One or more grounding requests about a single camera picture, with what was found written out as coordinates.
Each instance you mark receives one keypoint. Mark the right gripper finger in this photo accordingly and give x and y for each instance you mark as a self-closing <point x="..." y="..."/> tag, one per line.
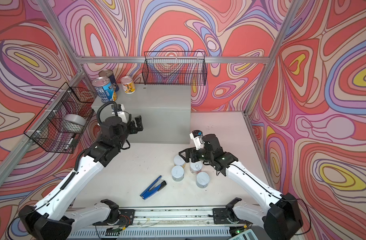
<point x="189" y="152"/>
<point x="191" y="159"/>

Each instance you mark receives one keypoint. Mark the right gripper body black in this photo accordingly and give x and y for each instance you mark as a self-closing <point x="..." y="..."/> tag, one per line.
<point x="204" y="155"/>

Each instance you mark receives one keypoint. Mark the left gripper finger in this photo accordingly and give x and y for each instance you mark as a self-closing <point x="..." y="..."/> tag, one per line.
<point x="132" y="129"/>
<point x="139" y="123"/>

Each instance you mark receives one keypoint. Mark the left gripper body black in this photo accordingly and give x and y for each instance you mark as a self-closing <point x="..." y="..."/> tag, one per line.
<point x="125" y="132"/>

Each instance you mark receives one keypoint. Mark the white lid can back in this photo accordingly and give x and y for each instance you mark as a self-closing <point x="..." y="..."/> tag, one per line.
<point x="179" y="161"/>

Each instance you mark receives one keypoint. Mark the white lid can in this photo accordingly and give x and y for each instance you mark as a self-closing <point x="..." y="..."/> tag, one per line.
<point x="178" y="173"/>
<point x="202" y="180"/>
<point x="179" y="161"/>

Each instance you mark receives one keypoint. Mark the small gold can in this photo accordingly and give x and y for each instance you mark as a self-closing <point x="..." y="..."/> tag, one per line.
<point x="128" y="85"/>

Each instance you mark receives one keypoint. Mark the light blue labelled can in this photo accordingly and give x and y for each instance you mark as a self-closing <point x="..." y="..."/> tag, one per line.
<point x="105" y="89"/>

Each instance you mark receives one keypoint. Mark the dark blue labelled can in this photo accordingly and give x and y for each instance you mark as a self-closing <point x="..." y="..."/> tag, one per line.
<point x="109" y="74"/>

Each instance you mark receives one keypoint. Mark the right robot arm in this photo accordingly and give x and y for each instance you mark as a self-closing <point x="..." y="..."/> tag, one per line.
<point x="277" y="213"/>

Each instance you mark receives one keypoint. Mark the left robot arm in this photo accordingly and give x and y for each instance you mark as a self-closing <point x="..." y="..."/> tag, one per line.
<point x="49" y="219"/>

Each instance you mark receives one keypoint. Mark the white lid can front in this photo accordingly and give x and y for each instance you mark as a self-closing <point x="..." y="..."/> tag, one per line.
<point x="178" y="173"/>

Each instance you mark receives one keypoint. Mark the white lid can right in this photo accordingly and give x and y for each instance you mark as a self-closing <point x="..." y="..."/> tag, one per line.
<point x="202" y="180"/>

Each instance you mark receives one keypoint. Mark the grey metal cabinet box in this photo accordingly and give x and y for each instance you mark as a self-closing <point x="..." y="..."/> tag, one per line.
<point x="165" y="112"/>

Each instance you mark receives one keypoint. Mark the white tape roll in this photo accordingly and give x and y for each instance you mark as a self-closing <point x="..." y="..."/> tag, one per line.
<point x="72" y="123"/>

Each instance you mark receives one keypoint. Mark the blue black stapler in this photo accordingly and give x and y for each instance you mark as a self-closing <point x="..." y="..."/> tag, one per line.
<point x="157" y="185"/>

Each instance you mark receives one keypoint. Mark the white device corner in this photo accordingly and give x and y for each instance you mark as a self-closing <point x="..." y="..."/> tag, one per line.
<point x="246" y="235"/>

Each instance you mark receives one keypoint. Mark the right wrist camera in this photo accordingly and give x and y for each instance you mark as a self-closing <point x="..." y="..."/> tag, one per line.
<point x="197" y="137"/>

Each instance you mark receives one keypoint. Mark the black wire basket left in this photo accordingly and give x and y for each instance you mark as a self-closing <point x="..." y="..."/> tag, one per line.
<point x="46" y="129"/>

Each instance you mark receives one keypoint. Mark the black wire basket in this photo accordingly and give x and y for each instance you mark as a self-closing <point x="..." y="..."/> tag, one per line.
<point x="46" y="129"/>
<point x="183" y="68"/>

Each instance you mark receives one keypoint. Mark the black wire basket back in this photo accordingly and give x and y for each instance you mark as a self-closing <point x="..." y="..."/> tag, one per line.
<point x="183" y="68"/>

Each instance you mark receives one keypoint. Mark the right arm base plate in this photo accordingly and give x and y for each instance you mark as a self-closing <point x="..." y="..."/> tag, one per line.
<point x="222" y="216"/>

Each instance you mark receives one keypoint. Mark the aluminium front rail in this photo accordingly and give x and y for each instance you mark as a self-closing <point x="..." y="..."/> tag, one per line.
<point x="165" y="223"/>

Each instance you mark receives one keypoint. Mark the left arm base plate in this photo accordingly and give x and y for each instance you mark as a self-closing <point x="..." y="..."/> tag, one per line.
<point x="122" y="218"/>

